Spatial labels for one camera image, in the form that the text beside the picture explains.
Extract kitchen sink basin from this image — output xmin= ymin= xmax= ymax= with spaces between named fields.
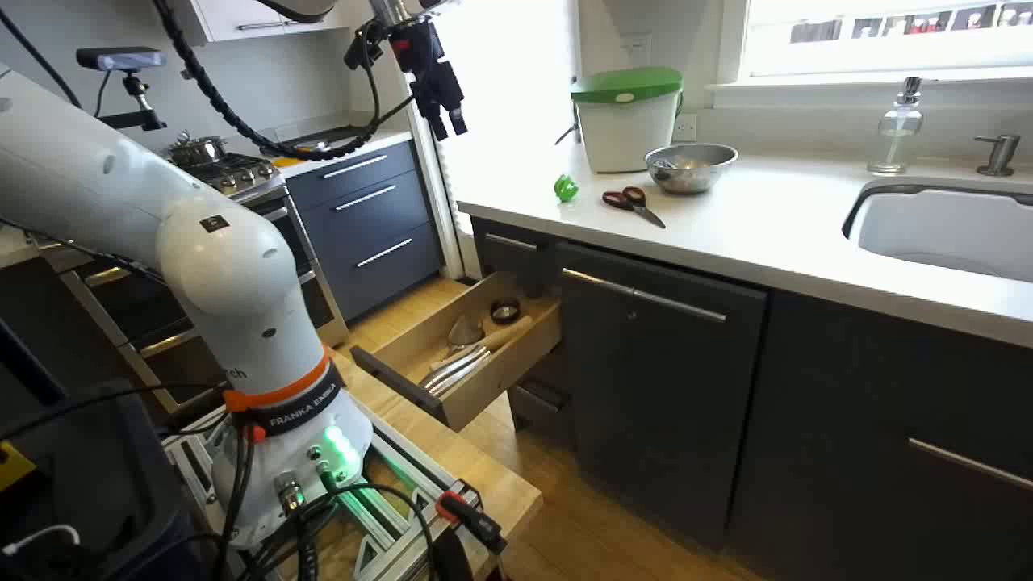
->
xmin=839 ymin=175 xmax=1033 ymax=288

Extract dark dishwasher front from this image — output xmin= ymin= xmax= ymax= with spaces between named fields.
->
xmin=548 ymin=242 xmax=772 ymax=555

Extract open wooden drawer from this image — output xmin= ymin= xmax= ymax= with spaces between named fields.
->
xmin=350 ymin=268 xmax=566 ymax=436

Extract dark cabinet door with handle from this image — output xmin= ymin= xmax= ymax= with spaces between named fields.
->
xmin=728 ymin=288 xmax=1033 ymax=581

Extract metal utensils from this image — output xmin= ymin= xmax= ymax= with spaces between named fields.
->
xmin=420 ymin=340 xmax=502 ymax=401

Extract red handled scissors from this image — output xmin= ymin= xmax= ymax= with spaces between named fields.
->
xmin=599 ymin=183 xmax=668 ymax=231

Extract metal sink faucet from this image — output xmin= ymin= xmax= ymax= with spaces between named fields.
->
xmin=972 ymin=132 xmax=1024 ymax=182

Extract black corrugated cable conduit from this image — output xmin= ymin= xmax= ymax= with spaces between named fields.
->
xmin=150 ymin=0 xmax=420 ymax=164

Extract metal bowl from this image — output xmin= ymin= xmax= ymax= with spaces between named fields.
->
xmin=642 ymin=139 xmax=743 ymax=198

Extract aluminium frame rail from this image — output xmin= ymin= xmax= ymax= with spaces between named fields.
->
xmin=170 ymin=429 xmax=511 ymax=581

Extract stove with pots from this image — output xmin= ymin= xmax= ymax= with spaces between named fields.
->
xmin=160 ymin=132 xmax=292 ymax=205

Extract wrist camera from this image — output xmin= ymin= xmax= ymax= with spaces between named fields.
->
xmin=343 ymin=23 xmax=393 ymax=75

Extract camera on tripod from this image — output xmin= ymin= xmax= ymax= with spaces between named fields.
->
xmin=73 ymin=45 xmax=170 ymax=135

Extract blue drawer cabinet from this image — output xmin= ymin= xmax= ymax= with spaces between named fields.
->
xmin=280 ymin=132 xmax=447 ymax=327

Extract black round item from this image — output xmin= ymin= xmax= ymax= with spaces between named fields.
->
xmin=489 ymin=297 xmax=527 ymax=328

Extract clear soap dispenser bottle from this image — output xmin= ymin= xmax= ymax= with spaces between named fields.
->
xmin=868 ymin=75 xmax=928 ymax=177

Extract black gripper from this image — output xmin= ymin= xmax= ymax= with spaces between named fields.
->
xmin=387 ymin=20 xmax=471 ymax=145

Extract white bin with green lid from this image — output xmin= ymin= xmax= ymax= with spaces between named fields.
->
xmin=568 ymin=63 xmax=687 ymax=177

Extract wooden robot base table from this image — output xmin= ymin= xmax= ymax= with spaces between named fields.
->
xmin=333 ymin=351 xmax=545 ymax=541

